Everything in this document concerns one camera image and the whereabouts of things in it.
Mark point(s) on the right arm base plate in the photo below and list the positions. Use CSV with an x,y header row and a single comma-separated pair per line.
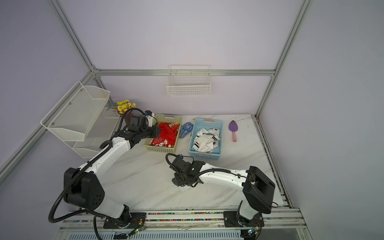
x,y
233,219

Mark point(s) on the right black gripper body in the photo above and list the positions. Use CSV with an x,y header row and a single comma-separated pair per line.
x,y
182,179

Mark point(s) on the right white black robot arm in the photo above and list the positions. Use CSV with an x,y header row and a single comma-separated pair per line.
x,y
256,186

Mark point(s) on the yellow flower bouquet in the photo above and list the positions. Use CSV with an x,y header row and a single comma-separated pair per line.
x,y
123,106

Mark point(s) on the purple trowel pink handle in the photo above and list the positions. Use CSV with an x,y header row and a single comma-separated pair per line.
x,y
233,127

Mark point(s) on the green plastic basket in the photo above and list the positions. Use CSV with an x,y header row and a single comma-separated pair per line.
x,y
164,119

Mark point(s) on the white wire wall basket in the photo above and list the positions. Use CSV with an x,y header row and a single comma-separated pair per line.
x,y
189,80

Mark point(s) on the white two-tier mesh shelf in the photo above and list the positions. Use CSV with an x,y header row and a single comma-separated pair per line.
x,y
82,120

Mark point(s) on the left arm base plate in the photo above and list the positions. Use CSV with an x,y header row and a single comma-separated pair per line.
x,y
126,221

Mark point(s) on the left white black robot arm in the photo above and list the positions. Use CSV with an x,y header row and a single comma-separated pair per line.
x,y
82,187

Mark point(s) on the blue dotted work glove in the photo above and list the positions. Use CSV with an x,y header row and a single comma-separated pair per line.
x,y
186,129

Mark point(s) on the dark glass vase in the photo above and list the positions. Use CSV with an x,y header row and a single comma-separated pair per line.
x,y
127,118

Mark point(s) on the white sock black stripes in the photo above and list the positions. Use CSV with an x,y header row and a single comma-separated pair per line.
x,y
206,141

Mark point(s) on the blue plastic basket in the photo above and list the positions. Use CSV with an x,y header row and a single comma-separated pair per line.
x,y
206,124

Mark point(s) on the aluminium rail bench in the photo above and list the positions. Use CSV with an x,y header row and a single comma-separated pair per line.
x,y
281,224

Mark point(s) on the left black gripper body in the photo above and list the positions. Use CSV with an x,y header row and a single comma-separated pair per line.
x,y
149,133

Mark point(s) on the small red santa sock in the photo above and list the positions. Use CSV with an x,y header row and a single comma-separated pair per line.
x,y
167,136

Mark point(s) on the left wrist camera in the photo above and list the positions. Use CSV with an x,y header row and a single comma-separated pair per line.
x,y
151,118

